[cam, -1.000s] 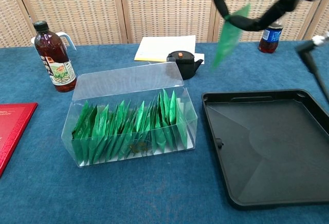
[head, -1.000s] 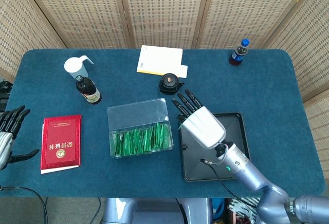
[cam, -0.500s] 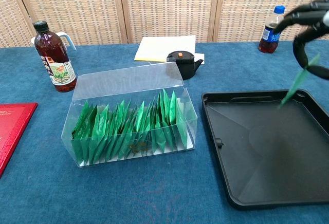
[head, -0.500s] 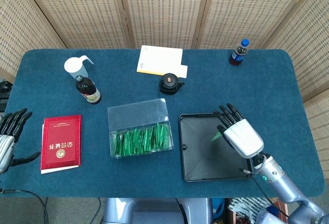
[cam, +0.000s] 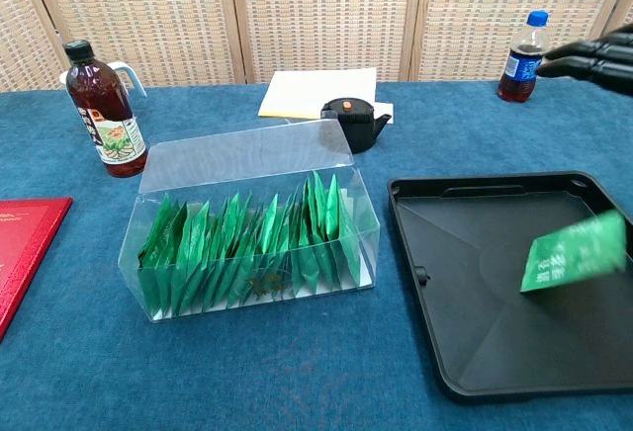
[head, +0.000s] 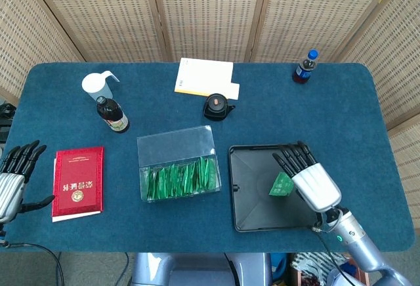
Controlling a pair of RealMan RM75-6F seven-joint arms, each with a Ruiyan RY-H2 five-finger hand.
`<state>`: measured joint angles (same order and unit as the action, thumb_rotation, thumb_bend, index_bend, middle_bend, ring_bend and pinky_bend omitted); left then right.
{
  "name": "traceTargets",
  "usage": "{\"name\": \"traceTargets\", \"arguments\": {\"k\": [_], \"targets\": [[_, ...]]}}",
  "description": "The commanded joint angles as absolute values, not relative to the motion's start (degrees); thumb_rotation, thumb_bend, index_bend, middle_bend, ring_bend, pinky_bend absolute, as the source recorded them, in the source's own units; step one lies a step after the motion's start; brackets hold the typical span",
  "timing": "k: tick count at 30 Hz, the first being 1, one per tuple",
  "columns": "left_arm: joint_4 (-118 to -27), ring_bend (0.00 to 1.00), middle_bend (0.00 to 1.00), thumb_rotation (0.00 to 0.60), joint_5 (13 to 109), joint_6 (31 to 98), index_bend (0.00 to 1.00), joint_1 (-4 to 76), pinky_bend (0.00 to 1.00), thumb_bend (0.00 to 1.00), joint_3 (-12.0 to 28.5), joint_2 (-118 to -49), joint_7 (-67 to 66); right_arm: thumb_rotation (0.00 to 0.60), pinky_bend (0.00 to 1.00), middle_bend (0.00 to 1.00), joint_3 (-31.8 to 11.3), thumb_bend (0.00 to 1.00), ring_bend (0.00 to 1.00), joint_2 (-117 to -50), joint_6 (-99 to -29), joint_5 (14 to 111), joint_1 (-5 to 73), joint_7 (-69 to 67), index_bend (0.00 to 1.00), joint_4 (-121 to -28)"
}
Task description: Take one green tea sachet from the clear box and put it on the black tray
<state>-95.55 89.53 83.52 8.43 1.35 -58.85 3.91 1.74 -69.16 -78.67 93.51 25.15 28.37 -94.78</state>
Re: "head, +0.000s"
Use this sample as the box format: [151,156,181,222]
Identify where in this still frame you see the black floor cable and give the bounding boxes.
[0,241,65,286]

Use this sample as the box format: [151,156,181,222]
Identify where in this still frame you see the green packet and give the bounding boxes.
[268,171,295,197]

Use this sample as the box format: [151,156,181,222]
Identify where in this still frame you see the grey robot torso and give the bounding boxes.
[131,252,273,286]

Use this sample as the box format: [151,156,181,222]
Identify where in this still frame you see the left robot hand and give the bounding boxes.
[0,140,56,224]

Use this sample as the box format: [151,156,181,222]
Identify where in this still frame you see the blue table cloth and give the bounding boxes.
[0,62,416,254]

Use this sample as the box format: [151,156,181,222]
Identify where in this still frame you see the cola bottle blue cap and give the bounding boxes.
[292,49,320,85]

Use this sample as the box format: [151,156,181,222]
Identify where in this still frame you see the black equipment pile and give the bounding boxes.
[0,102,16,142]

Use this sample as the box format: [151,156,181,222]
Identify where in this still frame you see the white plastic jug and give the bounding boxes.
[81,70,121,103]

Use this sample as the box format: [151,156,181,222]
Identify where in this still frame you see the transparent plastic box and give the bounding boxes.
[136,125,221,204]

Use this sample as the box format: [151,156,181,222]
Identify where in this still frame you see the black teapot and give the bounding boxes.
[202,93,236,122]

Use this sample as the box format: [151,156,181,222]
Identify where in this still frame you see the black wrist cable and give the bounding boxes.
[310,212,357,286]

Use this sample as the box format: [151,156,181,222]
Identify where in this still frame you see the clear bag of green items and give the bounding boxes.
[141,156,219,201]

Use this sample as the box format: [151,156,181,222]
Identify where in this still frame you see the black plastic tray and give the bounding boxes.
[228,143,324,234]

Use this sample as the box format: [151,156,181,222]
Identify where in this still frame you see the woven folding screen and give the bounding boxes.
[0,0,420,221]

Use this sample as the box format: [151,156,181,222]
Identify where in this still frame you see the dark glass bottle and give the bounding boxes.
[95,96,130,134]

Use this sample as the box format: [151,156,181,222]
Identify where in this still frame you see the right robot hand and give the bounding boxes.
[272,140,343,213]

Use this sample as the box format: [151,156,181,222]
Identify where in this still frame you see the white book yellow edge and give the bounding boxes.
[174,57,234,98]

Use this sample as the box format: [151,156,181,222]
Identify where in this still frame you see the white paper card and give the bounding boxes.
[209,82,241,100]

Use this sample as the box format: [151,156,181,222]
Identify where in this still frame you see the red certificate book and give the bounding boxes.
[51,146,105,218]

